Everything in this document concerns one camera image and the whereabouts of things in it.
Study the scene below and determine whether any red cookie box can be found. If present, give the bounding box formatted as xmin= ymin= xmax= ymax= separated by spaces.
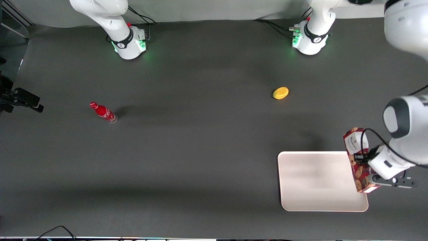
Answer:
xmin=343 ymin=128 xmax=382 ymax=193

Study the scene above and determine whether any cream plastic tray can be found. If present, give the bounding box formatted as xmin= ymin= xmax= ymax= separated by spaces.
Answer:
xmin=278 ymin=151 xmax=369 ymax=212

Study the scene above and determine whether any yellow lemon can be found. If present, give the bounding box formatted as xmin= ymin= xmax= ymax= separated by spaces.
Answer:
xmin=273 ymin=87 xmax=289 ymax=100

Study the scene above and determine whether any red cola bottle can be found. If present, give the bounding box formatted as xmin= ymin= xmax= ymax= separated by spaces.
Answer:
xmin=90 ymin=101 xmax=118 ymax=124

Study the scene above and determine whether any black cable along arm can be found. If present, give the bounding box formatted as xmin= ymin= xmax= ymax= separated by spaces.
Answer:
xmin=360 ymin=84 xmax=428 ymax=165

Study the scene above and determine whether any black base cable bundle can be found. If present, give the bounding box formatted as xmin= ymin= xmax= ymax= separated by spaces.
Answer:
xmin=253 ymin=9 xmax=313 ymax=38
xmin=128 ymin=6 xmax=157 ymax=41

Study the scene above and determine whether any black cable at table edge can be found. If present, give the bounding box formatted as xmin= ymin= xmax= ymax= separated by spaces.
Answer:
xmin=33 ymin=225 xmax=78 ymax=241

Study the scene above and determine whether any aluminium frame profile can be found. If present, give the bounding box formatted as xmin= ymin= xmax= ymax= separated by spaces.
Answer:
xmin=0 ymin=0 xmax=34 ymax=43

